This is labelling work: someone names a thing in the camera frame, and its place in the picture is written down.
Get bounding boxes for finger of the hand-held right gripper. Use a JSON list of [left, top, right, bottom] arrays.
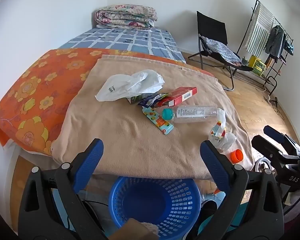
[[251, 135, 289, 167], [263, 125, 300, 153]]

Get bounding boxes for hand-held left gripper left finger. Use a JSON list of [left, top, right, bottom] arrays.
[[18, 138, 108, 240]]

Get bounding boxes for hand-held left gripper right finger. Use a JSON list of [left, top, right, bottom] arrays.
[[199, 140, 285, 240]]

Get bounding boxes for bottle with orange cap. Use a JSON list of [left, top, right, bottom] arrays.
[[208, 109, 244, 164]]

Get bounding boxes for blue plastic basket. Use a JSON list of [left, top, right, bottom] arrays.
[[109, 176, 201, 239]]

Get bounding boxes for blue snack wrapper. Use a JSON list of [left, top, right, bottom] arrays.
[[137, 94, 169, 108]]

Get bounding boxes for white plastic bag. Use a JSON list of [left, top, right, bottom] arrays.
[[95, 69, 165, 102]]

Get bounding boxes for black and white shoe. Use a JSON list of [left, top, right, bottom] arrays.
[[201, 192, 218, 222]]

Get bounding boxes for clear bottle with teal cap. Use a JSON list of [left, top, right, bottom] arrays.
[[161, 105, 225, 124]]

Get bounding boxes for black clothes rack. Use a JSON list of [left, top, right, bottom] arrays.
[[237, 0, 295, 96]]

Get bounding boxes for beige fleece blanket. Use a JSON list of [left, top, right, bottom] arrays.
[[51, 54, 253, 180]]

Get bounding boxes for light blue floor mat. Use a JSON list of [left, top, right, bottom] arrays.
[[50, 187, 110, 233]]

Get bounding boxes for teal trousers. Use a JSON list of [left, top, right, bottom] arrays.
[[229, 201, 254, 230]]

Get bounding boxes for teal floral packet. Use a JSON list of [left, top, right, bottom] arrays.
[[142, 106, 175, 135]]

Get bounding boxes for yellow plastic crate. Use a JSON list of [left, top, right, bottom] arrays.
[[247, 55, 267, 76]]

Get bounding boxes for red cardboard box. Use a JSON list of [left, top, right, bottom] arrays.
[[165, 87, 198, 107]]

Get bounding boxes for brown cardboard piece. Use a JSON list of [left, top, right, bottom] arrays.
[[109, 217, 158, 240]]

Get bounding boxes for teal garment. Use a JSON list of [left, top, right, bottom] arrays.
[[284, 39, 295, 55]]

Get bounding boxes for orange floral bed sheet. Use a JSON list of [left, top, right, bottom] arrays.
[[0, 48, 217, 156]]

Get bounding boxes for dark jacket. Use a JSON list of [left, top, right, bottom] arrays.
[[264, 25, 287, 59]]

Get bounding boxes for striped cloth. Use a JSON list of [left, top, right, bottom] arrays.
[[201, 36, 242, 67]]

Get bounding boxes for green striped towel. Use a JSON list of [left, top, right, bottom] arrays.
[[245, 2, 275, 55]]

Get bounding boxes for black folding chair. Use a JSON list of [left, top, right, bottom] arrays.
[[188, 11, 253, 91]]

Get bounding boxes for blue checkered bed sheet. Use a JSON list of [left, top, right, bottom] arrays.
[[57, 27, 187, 63]]

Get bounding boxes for folded floral quilt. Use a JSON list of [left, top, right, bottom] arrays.
[[94, 4, 157, 29]]

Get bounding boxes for white ring-shaped object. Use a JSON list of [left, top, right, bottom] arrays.
[[254, 157, 274, 173]]

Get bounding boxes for floor cable with power strip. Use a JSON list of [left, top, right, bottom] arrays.
[[264, 94, 287, 122]]

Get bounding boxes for black cable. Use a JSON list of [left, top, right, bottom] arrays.
[[81, 199, 111, 207]]

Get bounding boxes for white bed frame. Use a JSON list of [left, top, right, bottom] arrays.
[[4, 141, 24, 220]]

